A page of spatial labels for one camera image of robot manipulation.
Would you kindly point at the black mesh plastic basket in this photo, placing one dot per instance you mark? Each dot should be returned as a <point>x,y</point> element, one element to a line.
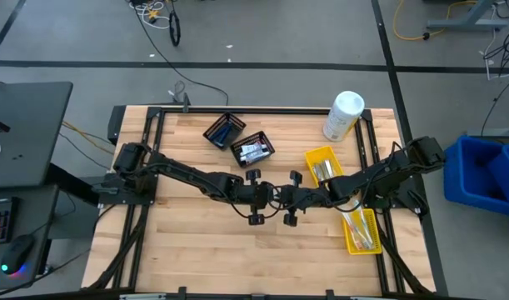
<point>265,143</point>
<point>231,121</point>

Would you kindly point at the blue disposable razor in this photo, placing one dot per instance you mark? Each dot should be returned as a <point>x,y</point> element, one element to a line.
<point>221,132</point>

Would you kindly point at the silver toiletry packet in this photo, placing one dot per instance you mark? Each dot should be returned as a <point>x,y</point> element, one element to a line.
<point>319,171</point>

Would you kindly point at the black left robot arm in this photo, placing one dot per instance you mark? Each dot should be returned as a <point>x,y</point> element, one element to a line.
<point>187,173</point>

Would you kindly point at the black keyboard desk surface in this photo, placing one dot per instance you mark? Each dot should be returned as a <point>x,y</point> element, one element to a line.
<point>37,216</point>

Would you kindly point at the white wipes canister yellow label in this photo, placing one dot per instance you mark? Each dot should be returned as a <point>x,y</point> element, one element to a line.
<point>343,112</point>

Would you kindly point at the teal white toothbrush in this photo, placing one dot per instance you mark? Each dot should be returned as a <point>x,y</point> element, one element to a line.
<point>359,229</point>

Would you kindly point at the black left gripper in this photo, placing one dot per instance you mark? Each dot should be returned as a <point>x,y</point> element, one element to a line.
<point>256,196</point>

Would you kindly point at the dark grey desk top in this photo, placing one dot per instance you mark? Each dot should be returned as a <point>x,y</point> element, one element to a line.
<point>29,125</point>

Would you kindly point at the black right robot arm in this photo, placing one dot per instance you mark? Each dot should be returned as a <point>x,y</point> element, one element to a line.
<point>362,179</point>

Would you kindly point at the white capped toothpaste tube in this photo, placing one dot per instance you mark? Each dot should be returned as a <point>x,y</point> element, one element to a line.
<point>256,156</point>

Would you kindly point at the blue white toothbrush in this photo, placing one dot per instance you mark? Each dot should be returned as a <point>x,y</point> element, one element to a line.
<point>365,234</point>

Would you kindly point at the red white toothbrush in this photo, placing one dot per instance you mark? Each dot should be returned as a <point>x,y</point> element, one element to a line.
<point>351,227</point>

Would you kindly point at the yellow mesh plastic basket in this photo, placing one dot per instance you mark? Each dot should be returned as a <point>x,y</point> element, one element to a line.
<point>316,153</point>
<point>377,233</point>

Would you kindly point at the toothpaste tube red blue print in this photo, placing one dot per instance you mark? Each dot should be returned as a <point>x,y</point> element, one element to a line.
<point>250,148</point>

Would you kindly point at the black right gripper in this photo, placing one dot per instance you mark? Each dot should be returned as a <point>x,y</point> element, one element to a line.
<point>297,198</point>

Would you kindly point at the blue plastic bin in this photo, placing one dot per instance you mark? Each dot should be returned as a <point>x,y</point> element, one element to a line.
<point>508,166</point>
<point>462,175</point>

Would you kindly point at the grey slim packet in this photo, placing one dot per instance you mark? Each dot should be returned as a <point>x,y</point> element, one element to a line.
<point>329,168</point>

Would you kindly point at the black metal table frame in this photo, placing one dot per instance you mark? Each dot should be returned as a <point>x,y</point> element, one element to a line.
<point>258,111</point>

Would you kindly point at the grey metal stand base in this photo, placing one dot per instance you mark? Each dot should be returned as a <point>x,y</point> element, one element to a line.
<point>466,23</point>

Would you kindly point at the black computer mouse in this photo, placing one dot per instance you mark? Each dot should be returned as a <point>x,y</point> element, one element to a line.
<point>18,252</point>

